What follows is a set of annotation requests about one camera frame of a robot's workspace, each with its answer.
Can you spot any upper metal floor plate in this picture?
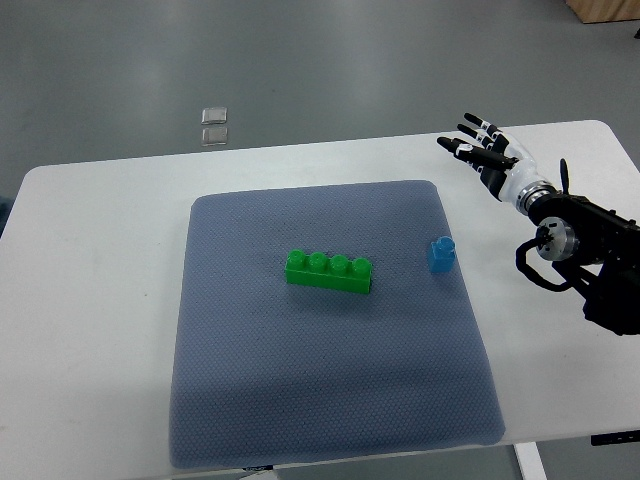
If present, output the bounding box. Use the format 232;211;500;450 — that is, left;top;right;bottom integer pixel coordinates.
201;106;228;125

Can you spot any long green block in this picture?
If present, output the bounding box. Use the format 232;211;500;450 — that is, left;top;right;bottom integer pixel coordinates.
285;249;373;294

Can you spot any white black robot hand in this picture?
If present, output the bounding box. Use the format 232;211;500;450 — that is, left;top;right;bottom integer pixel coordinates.
437;113;555;215

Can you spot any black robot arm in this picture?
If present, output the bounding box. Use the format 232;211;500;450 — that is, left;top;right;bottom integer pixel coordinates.
515;186;639;336

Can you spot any white table leg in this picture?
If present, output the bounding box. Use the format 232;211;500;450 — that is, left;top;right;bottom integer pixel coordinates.
513;442;547;480

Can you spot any small blue block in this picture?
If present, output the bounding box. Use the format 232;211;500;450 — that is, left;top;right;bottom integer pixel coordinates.
427;236;456;273

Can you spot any black table control panel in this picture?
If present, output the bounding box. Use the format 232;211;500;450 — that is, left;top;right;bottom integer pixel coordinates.
590;430;640;446

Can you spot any wooden box corner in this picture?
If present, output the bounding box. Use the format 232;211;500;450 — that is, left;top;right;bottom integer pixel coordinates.
565;0;639;24

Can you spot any blue-grey fabric mat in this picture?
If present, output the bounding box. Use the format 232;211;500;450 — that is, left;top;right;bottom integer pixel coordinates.
169;180;505;469

